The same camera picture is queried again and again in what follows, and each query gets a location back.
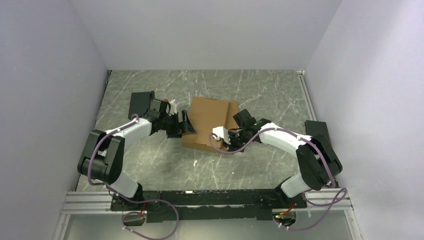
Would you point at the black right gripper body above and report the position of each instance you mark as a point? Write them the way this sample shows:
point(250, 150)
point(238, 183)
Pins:
point(238, 140)

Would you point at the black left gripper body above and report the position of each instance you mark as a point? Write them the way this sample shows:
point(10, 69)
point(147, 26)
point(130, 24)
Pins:
point(169, 123)

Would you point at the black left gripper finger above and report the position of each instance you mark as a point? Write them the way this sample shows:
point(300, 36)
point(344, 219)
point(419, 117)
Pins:
point(174, 133)
point(185, 126)

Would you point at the brown cardboard box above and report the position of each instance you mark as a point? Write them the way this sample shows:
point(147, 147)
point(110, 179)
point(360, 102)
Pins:
point(205, 114)

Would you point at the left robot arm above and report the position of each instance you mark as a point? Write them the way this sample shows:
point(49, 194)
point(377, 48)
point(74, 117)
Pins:
point(102, 158)

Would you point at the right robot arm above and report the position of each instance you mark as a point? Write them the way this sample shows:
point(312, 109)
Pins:
point(317, 161)

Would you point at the flat black box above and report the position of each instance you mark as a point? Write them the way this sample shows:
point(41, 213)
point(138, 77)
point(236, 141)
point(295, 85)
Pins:
point(139, 103)

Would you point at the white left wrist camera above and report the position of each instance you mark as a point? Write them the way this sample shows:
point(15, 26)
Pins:
point(172, 106)

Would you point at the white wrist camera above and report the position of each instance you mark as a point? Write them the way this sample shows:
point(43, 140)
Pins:
point(172, 106)
point(220, 133)

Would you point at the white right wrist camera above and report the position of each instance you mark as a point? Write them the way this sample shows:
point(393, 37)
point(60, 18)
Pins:
point(220, 133)

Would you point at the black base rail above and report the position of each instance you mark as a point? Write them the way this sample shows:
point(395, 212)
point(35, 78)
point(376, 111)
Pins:
point(259, 204)

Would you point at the aluminium frame rail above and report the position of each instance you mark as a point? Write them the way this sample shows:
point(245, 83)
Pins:
point(87, 203)

